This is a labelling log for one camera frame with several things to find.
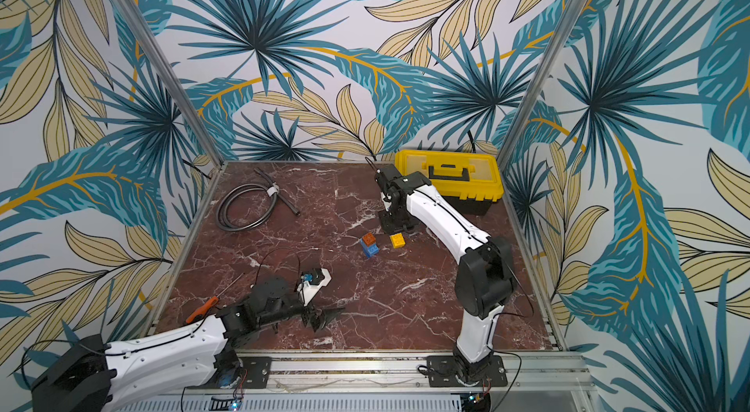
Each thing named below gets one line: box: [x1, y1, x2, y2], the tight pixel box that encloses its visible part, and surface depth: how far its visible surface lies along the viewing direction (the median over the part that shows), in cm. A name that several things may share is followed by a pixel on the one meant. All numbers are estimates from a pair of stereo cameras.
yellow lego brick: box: [390, 232, 406, 249], surface depth 85 cm
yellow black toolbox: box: [394, 150, 504, 215], surface depth 97 cm
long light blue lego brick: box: [359, 238, 380, 258], surface depth 92 cm
